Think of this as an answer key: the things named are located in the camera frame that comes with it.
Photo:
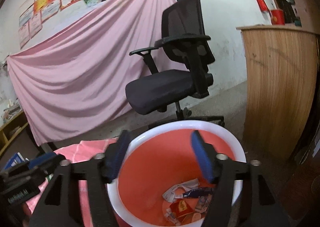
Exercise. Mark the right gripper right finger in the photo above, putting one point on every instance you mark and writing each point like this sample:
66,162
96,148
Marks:
258,206

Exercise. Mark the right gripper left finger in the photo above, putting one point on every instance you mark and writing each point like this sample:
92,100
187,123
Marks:
59,204

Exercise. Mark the blue cardboard box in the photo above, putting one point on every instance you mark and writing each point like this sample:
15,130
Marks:
14,160

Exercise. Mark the dark blue wrapper in bucket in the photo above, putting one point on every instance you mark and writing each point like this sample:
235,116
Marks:
198,193

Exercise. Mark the wooden low shelf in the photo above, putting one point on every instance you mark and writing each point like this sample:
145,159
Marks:
12,129

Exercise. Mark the red packet in bucket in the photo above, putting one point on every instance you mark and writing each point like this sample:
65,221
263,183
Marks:
180,208

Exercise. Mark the white crumpled wrapper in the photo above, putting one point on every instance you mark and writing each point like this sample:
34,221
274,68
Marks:
171,195

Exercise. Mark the pink plaid tablecloth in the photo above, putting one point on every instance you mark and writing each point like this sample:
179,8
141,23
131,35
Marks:
80,152

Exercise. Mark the red white plastic bucket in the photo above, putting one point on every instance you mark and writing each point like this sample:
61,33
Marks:
158,159

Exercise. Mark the pink hanging sheet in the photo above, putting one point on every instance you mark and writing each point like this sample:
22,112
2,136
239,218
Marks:
75,81

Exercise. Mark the black office chair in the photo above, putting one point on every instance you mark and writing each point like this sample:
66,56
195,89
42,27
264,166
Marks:
178,63

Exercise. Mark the wooden cabinet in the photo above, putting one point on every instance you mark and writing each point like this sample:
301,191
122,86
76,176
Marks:
282,67

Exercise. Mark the red cup on cabinet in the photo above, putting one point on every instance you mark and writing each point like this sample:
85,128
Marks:
277,17

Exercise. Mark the red hanging ornament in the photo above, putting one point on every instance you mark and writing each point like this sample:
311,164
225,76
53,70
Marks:
262,5

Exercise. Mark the wall certificates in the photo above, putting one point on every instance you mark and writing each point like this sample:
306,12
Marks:
36,12

